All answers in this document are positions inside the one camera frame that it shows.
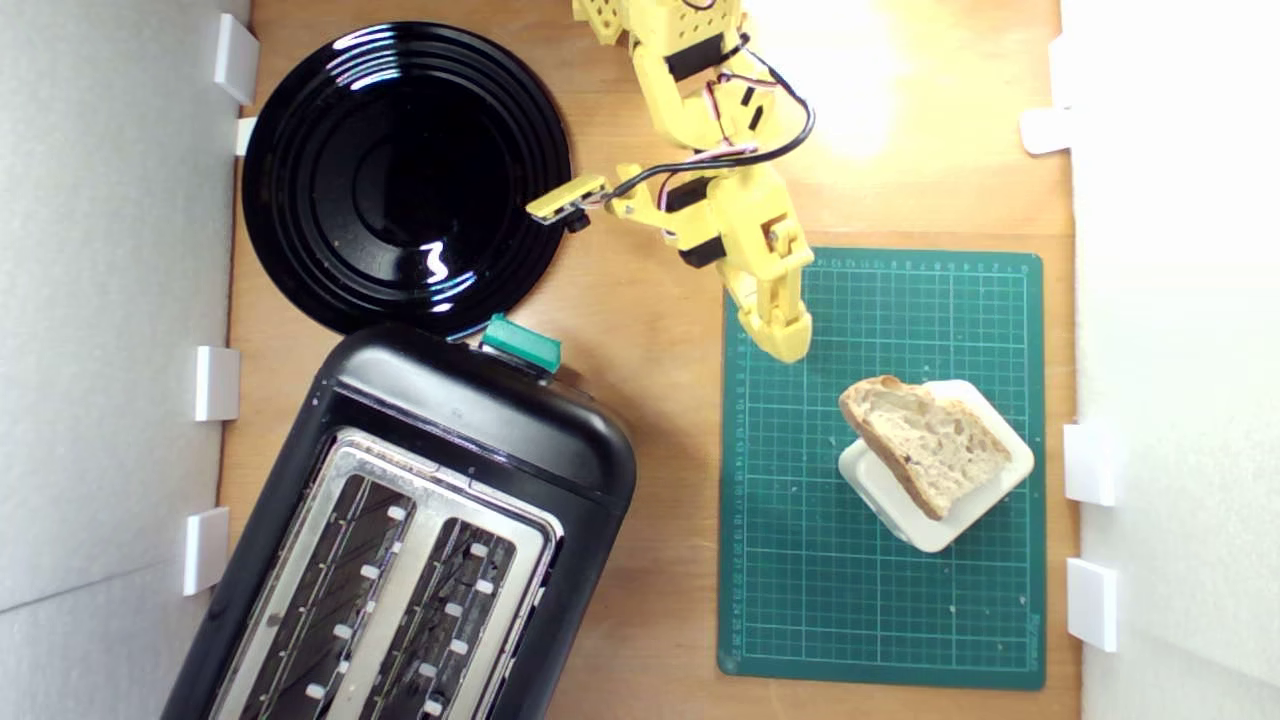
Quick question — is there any brown bread slice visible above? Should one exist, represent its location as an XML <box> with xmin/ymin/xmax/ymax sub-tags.
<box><xmin>838</xmin><ymin>375</ymin><xmax>1013</xmax><ymax>521</ymax></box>

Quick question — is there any black two-slot toaster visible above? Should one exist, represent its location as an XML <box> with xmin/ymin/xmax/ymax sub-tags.
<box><xmin>160</xmin><ymin>312</ymin><xmax>639</xmax><ymax>720</ymax></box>

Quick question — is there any white square block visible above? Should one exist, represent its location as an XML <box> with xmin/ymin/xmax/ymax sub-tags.
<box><xmin>838</xmin><ymin>378</ymin><xmax>1036</xmax><ymax>554</ymax></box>

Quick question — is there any green cutting mat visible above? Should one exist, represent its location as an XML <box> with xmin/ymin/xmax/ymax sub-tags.
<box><xmin>717</xmin><ymin>245</ymin><xmax>1048</xmax><ymax>691</ymax></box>

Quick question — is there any black round plate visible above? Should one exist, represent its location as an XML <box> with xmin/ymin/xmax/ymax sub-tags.
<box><xmin>241</xmin><ymin>20</ymin><xmax>573</xmax><ymax>339</ymax></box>

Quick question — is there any yellow wrist camera mount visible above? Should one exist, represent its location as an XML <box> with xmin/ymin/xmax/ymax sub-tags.
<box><xmin>525</xmin><ymin>172</ymin><xmax>666</xmax><ymax>237</ymax></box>

